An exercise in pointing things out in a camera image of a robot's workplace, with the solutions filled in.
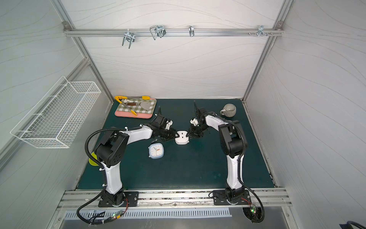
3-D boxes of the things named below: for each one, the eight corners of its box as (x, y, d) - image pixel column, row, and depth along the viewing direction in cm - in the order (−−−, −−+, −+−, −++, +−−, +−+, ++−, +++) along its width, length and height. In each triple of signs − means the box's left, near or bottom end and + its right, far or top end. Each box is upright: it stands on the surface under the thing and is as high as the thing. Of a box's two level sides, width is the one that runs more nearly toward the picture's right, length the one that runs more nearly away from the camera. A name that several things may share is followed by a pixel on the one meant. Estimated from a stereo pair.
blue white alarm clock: (147, 158, 89) (146, 156, 86) (150, 145, 95) (149, 142, 92) (163, 158, 89) (162, 156, 86) (165, 145, 95) (164, 142, 92)
